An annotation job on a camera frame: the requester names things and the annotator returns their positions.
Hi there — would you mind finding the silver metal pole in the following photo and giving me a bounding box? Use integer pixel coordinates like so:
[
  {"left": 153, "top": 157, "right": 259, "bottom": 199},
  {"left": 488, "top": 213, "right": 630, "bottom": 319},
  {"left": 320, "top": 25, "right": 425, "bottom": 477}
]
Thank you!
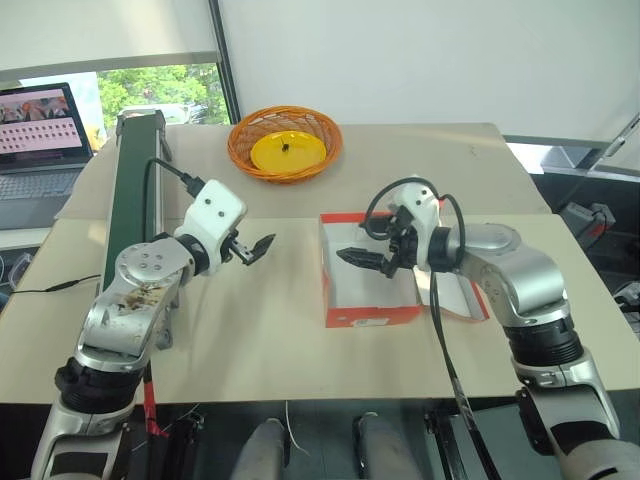
[{"left": 588, "top": 112, "right": 640, "bottom": 174}]

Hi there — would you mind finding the grey open laptop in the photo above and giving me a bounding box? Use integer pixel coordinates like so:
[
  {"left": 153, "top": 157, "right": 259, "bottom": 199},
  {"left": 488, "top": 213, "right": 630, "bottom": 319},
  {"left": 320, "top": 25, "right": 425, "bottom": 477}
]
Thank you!
[{"left": 0, "top": 82, "right": 96, "bottom": 231}]

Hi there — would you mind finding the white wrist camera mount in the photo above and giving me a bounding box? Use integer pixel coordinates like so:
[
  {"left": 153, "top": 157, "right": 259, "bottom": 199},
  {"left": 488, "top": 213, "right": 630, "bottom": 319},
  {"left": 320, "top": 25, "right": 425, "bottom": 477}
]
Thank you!
[
  {"left": 392, "top": 175, "right": 446, "bottom": 274},
  {"left": 173, "top": 179, "right": 249, "bottom": 276}
]

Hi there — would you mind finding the green conveyor belt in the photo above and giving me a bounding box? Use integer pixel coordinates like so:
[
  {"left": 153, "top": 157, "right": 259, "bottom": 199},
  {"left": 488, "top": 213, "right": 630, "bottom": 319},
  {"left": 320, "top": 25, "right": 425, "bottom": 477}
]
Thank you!
[{"left": 102, "top": 107, "right": 176, "bottom": 351}]

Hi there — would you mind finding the dark window frame post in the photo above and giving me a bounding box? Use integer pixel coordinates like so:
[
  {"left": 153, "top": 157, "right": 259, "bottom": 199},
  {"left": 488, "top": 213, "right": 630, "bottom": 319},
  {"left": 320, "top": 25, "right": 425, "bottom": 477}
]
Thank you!
[{"left": 207, "top": 0, "right": 241, "bottom": 126}]

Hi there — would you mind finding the dark rounded grey shape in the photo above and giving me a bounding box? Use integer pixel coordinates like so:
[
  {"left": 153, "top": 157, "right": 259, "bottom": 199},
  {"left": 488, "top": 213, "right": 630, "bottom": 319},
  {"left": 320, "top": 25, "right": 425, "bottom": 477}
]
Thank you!
[
  {"left": 234, "top": 417, "right": 289, "bottom": 480},
  {"left": 357, "top": 412, "right": 416, "bottom": 480}
]

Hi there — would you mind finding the yellow round plate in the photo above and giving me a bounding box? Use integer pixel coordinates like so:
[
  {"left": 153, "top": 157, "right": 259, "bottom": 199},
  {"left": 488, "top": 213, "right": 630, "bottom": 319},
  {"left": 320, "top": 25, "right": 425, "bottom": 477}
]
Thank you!
[{"left": 250, "top": 130, "right": 327, "bottom": 175}]

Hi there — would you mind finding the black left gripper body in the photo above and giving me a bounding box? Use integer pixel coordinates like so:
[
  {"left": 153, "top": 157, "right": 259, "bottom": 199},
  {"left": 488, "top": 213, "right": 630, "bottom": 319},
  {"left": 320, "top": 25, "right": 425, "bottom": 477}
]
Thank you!
[{"left": 222, "top": 229, "right": 254, "bottom": 265}]

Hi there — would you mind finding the red tape strip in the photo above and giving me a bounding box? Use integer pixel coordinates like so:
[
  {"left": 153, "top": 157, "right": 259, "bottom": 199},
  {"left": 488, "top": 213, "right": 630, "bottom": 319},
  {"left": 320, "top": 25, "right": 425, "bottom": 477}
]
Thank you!
[{"left": 143, "top": 379, "right": 169, "bottom": 439}]

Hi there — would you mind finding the thin white string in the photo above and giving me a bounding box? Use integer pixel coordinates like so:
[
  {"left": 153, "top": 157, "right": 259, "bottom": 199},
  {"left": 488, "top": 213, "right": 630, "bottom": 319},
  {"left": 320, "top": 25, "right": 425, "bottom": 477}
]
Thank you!
[{"left": 283, "top": 399, "right": 311, "bottom": 456}]

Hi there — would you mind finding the orange woven basket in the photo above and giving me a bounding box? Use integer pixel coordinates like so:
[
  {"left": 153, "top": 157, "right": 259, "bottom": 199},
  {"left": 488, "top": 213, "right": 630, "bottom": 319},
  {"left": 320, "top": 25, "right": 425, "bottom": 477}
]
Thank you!
[{"left": 227, "top": 104, "right": 345, "bottom": 185}]

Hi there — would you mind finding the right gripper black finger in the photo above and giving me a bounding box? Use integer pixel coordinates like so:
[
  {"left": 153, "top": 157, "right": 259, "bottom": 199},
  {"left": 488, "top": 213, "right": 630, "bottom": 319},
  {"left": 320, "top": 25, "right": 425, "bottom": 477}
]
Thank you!
[
  {"left": 337, "top": 247, "right": 387, "bottom": 272},
  {"left": 357, "top": 215, "right": 396, "bottom": 232}
]

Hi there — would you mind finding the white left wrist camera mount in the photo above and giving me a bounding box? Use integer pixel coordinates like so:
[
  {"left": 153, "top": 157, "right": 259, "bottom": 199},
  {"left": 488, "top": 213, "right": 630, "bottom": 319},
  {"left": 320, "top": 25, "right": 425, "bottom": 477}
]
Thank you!
[{"left": 173, "top": 179, "right": 249, "bottom": 276}]

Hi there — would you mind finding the white roller blind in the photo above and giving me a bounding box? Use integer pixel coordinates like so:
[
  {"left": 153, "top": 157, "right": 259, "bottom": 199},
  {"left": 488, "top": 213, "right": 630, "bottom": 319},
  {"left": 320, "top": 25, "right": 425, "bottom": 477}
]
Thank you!
[{"left": 0, "top": 0, "right": 219, "bottom": 72}]

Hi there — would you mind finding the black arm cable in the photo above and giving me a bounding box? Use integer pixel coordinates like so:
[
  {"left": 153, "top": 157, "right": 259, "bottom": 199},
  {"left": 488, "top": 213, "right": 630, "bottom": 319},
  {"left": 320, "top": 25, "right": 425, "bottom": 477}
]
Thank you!
[
  {"left": 143, "top": 157, "right": 205, "bottom": 241},
  {"left": 360, "top": 177, "right": 501, "bottom": 480}
]

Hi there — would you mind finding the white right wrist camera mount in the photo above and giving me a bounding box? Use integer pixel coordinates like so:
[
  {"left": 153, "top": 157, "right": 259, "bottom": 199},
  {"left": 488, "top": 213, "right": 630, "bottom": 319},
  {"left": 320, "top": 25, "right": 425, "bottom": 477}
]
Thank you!
[{"left": 392, "top": 175, "right": 446, "bottom": 274}]

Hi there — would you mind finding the thin black table cable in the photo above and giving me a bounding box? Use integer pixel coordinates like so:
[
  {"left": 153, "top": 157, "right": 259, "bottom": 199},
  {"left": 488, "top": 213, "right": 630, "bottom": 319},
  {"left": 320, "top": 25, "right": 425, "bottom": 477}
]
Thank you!
[{"left": 14, "top": 273, "right": 104, "bottom": 294}]

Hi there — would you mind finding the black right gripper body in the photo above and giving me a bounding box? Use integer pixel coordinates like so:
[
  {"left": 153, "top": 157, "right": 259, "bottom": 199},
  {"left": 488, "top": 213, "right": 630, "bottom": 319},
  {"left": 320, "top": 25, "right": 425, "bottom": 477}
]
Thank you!
[{"left": 382, "top": 204, "right": 417, "bottom": 279}]

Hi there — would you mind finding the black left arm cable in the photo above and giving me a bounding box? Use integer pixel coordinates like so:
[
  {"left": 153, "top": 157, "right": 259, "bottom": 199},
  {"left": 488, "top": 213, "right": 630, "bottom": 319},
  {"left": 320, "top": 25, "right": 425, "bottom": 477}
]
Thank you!
[{"left": 143, "top": 157, "right": 205, "bottom": 241}]

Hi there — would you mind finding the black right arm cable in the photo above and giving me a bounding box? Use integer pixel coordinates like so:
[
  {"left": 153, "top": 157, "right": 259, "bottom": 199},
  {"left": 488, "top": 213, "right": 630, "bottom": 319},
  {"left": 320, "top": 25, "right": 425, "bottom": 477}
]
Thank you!
[{"left": 360, "top": 177, "right": 501, "bottom": 480}]

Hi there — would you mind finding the red white cardboard box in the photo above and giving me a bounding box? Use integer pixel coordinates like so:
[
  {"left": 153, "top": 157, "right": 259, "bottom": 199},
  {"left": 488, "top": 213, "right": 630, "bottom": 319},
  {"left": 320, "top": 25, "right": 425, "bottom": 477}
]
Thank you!
[{"left": 318, "top": 212, "right": 491, "bottom": 329}]

